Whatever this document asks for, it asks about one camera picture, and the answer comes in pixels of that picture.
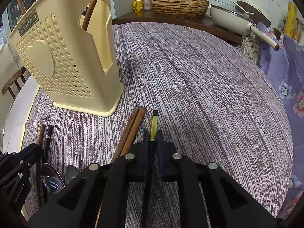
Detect black gold chopstick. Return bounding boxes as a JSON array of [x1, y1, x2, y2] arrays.
[[140, 110, 158, 227], [42, 125, 54, 164]]

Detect dark wooden counter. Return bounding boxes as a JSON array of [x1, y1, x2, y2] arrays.
[[112, 10, 243, 45]]

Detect woven brown basin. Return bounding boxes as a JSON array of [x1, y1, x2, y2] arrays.
[[149, 0, 209, 18]]

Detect purple floral cloth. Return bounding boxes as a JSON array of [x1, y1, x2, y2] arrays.
[[238, 22, 304, 219]]

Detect brown wooden chopstick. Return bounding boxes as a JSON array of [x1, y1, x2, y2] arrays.
[[82, 0, 97, 31], [120, 107, 146, 156], [111, 108, 139, 163]]

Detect purple striped tablecloth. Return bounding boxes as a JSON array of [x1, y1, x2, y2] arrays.
[[23, 23, 293, 216]]

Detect cream pan with handle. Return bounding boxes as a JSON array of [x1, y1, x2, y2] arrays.
[[210, 0, 280, 51]]

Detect steel spoon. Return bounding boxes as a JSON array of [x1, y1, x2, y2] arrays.
[[41, 163, 65, 195], [65, 165, 80, 184]]

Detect yellow mug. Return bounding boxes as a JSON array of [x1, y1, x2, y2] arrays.
[[132, 0, 144, 12]]

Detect cream plastic utensil holder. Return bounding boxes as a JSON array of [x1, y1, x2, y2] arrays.
[[9, 0, 124, 117]]

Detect thin dark brown chopstick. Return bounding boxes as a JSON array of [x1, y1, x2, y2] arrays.
[[36, 124, 45, 208]]

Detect wooden chair with cushion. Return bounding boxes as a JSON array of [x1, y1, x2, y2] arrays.
[[2, 66, 26, 99]]

